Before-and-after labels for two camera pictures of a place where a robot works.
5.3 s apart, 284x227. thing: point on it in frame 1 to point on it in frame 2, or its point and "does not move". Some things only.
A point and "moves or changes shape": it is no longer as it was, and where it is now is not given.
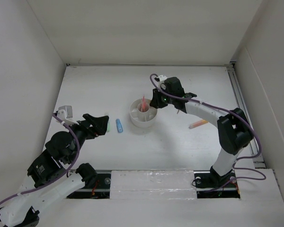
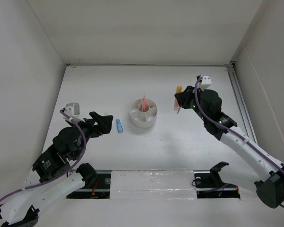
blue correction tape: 119,126 does not move
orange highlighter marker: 198,123 moves or changes shape
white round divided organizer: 143,119 does not move
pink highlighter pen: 144,104 does not move
